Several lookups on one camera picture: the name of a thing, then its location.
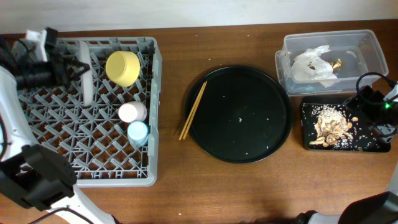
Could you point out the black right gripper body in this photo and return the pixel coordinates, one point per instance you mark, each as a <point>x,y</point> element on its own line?
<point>376,107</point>

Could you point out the white paper napkin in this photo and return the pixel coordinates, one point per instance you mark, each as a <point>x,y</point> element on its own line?
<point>310,67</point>

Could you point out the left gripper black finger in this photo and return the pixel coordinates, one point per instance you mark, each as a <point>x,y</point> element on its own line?
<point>73,61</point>
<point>74,72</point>

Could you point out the peanut shells and rice waste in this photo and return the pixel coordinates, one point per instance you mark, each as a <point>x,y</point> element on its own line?
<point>332,126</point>

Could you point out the wooden chopstick lower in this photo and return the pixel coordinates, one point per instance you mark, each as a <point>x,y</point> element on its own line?
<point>194,112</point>

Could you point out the grey plastic dishwasher rack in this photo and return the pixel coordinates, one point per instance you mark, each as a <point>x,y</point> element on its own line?
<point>93,139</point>

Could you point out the gold foil wrapper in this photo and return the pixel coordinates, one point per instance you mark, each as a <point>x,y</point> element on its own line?
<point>336,65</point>

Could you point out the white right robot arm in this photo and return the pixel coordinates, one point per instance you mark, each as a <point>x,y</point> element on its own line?
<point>380,208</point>

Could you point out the round black tray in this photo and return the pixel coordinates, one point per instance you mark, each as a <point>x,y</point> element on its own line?
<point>244,114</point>

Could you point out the wooden chopstick upper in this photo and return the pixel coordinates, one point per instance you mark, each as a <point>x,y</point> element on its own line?
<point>192,110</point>

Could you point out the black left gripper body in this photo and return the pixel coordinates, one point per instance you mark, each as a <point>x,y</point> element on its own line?
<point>61,69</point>

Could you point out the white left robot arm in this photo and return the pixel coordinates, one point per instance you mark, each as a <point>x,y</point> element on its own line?
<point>32,175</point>

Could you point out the black rectangular tray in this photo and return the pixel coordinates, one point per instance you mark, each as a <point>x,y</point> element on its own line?
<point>362,141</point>

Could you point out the light blue plastic cup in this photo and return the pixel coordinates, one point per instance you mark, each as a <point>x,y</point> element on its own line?
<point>137,133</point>

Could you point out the pink plastic cup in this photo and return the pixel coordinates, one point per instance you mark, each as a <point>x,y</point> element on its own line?
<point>132,111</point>

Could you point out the clear plastic waste bin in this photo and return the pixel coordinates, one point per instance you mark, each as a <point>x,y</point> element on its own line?
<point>359,50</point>

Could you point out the grey round plate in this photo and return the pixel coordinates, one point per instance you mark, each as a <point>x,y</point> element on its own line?
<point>87,85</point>

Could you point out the wooden chopstick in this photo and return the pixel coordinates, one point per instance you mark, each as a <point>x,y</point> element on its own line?
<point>192,110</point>

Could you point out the yellow plastic bowl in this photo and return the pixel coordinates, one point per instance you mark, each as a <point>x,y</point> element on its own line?
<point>123,67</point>

